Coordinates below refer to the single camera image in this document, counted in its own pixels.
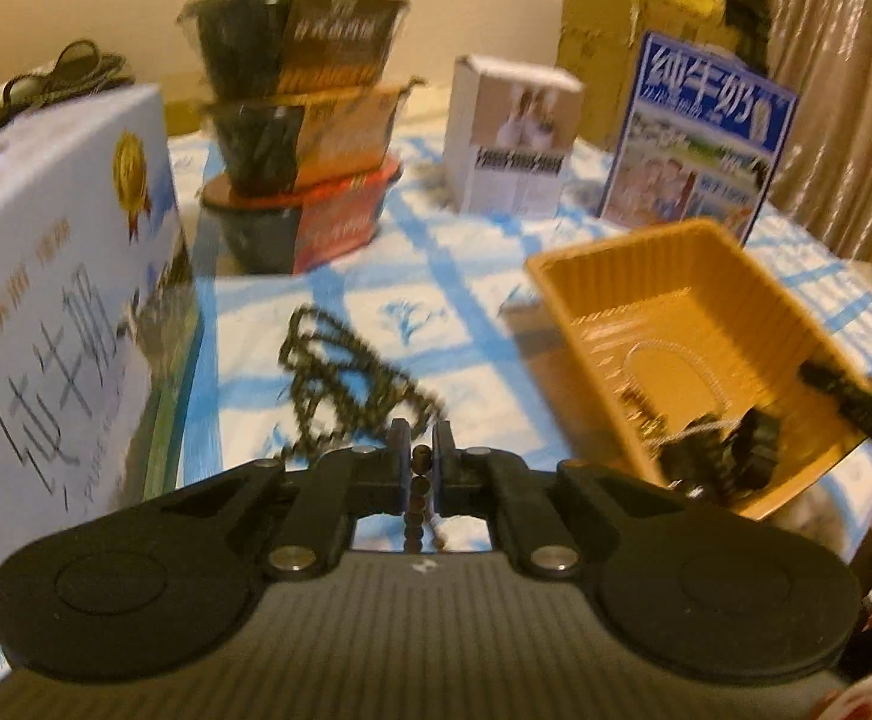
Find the small white product box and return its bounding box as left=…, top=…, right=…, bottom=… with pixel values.
left=443, top=54, right=585, bottom=217

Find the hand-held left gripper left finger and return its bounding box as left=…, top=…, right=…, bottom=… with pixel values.
left=157, top=420, right=413, bottom=580

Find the blue milk carton box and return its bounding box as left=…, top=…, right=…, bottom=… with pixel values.
left=599, top=31, right=801, bottom=245

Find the dark green bead necklace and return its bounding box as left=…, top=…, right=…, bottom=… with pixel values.
left=277, top=305, right=453, bottom=550

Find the gold plastic tray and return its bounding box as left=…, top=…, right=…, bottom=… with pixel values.
left=524, top=216, right=872, bottom=523

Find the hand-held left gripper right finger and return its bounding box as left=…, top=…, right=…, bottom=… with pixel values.
left=433, top=420, right=696, bottom=580

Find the black and red food bowl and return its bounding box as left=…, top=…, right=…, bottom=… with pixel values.
left=200, top=156, right=405, bottom=275

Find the black and orange food bowl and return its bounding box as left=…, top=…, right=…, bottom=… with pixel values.
left=179, top=0, right=411, bottom=100
left=202, top=77, right=423, bottom=190

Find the blue and white tablecloth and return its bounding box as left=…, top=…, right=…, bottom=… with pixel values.
left=0, top=120, right=872, bottom=691

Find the white pearl necklace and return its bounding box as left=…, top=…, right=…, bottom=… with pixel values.
left=657, top=414, right=734, bottom=452

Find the beige curtain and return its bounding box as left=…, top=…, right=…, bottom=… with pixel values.
left=762, top=0, right=872, bottom=263

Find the large cow print milk box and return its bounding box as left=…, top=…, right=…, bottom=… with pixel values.
left=0, top=82, right=205, bottom=572

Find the brown cardboard box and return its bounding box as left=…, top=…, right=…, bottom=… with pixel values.
left=556, top=0, right=741, bottom=152

